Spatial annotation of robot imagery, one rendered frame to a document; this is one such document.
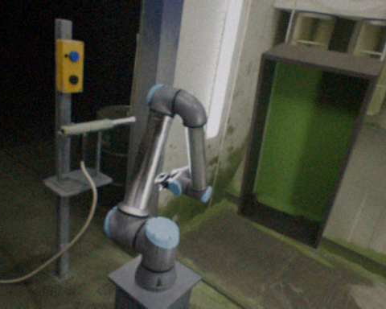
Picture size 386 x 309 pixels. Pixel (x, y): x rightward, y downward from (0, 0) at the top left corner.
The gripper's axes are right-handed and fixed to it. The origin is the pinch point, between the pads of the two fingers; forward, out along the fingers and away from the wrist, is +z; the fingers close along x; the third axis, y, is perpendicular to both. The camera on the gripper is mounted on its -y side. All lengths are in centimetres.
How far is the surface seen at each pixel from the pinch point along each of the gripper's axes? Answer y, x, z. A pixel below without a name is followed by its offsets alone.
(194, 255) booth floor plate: -10, 73, 30
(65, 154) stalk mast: 30, -49, 15
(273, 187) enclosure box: -68, 66, -28
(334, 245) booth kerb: -85, 148, -38
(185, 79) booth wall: -52, -44, -27
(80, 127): 30, -56, -13
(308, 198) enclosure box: -65, 81, -52
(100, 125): 18, -51, -12
